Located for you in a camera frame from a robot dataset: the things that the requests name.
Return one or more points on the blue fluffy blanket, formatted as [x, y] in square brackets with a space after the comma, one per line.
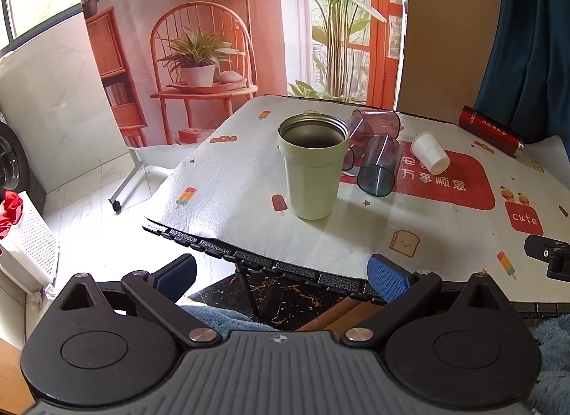
[552, 359]

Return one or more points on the white paper cup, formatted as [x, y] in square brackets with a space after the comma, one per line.
[426, 150]

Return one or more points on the grey backdrop stand leg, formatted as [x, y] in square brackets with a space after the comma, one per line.
[132, 170]

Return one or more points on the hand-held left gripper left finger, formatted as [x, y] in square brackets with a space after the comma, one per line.
[177, 273]

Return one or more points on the dark blue curtain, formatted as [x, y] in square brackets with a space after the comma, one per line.
[530, 40]

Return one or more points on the blue transparent plastic cup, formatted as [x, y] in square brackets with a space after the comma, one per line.
[378, 167]

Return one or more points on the printed white tablecloth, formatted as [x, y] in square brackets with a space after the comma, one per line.
[445, 241]

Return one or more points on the white perforated laundry basket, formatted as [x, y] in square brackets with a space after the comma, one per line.
[32, 236]

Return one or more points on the printed room backdrop poster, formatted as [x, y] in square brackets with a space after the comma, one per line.
[276, 63]

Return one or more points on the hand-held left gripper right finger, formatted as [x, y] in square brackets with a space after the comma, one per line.
[388, 277]

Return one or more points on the washing machine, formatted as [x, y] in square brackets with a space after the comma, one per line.
[11, 161]

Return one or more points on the brown wooden board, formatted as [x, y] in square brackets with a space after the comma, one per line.
[331, 314]

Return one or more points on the red cloth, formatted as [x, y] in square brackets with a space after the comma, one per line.
[11, 211]

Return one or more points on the purple transparent plastic cup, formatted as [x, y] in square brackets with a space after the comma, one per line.
[380, 123]
[349, 159]

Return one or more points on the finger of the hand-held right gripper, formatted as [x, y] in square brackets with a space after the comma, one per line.
[548, 251]

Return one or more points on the pale green tall cup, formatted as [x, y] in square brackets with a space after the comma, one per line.
[311, 183]

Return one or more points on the red cylindrical can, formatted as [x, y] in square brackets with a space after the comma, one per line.
[487, 129]

